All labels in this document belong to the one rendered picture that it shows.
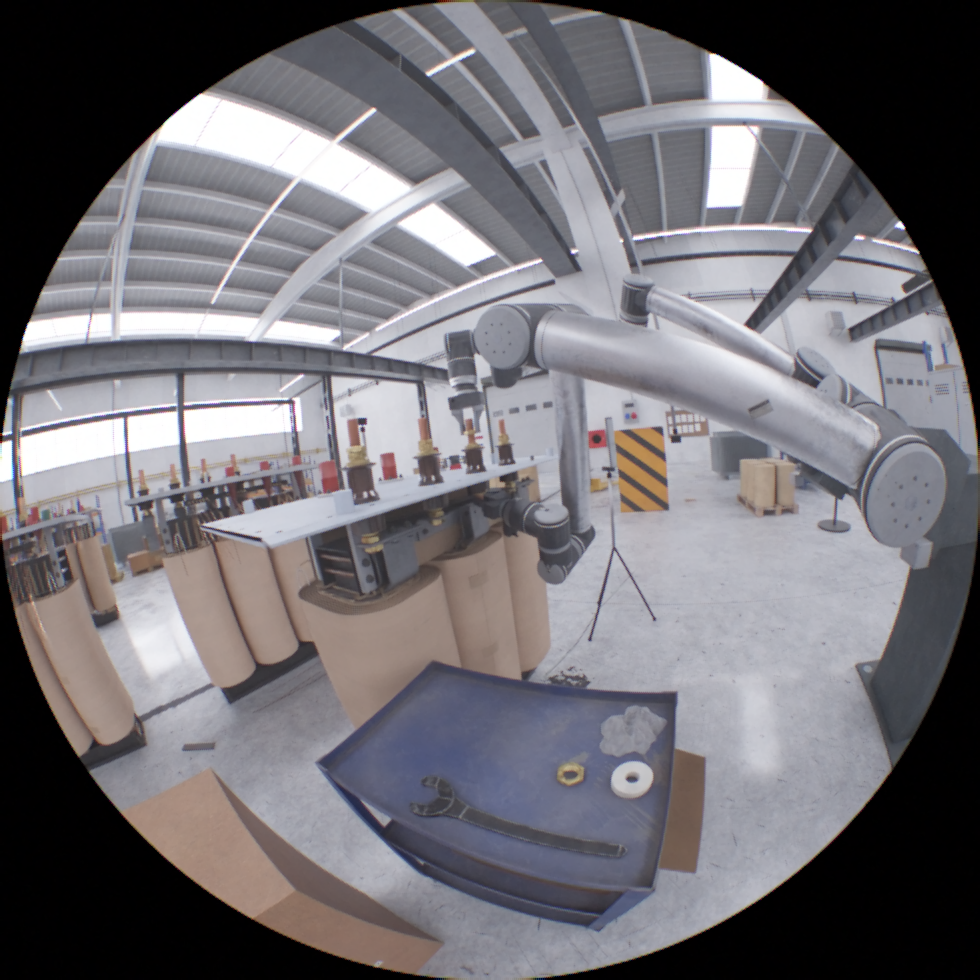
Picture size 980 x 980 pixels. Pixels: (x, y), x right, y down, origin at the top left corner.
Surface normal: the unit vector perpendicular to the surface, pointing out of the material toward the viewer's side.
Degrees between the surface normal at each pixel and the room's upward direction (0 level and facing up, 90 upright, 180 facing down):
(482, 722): 0
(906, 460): 101
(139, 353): 90
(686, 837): 26
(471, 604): 90
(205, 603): 90
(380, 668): 90
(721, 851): 0
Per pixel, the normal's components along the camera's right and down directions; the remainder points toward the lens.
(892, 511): -0.62, 0.46
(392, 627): 0.58, 0.03
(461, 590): 0.22, 0.09
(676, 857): 0.26, -0.91
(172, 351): 0.87, -0.06
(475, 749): -0.14, -0.98
